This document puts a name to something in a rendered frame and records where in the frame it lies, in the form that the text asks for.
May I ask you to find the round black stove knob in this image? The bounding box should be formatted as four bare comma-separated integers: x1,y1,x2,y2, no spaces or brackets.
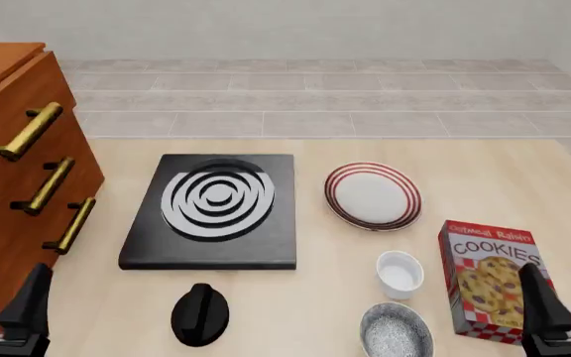
170,283,231,348

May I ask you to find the red cookies box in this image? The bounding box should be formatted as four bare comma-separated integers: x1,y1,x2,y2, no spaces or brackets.
437,218,557,346

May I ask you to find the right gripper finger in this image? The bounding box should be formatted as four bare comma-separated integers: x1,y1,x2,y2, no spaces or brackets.
517,262,571,338

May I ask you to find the flat black stove plate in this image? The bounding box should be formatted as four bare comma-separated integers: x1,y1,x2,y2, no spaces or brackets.
118,153,298,272

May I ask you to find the white ramekin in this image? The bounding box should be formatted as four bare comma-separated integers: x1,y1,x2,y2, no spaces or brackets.
375,250,425,301

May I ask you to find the black patterned bowl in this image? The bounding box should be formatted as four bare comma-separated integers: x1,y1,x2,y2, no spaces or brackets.
359,300,436,357

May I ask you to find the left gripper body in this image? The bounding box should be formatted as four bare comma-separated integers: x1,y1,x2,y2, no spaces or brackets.
0,333,52,357

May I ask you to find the brass drawer handle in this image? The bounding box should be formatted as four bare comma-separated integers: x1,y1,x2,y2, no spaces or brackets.
0,101,64,163
10,156,76,217
42,196,97,256

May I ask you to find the white plate with red rings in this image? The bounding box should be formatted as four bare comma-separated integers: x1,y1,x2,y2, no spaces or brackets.
322,161,423,233

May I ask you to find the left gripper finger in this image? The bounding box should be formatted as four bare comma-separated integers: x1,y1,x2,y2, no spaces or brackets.
0,262,55,338

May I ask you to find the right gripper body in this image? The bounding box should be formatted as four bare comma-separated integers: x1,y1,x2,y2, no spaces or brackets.
519,331,571,357

